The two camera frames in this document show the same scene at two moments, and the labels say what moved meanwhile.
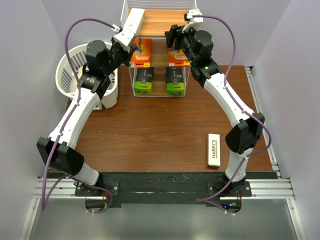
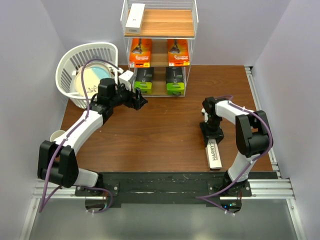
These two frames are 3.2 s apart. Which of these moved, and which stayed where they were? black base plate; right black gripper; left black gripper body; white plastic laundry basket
Moved: left black gripper body; right black gripper
Stayed: black base plate; white plastic laundry basket
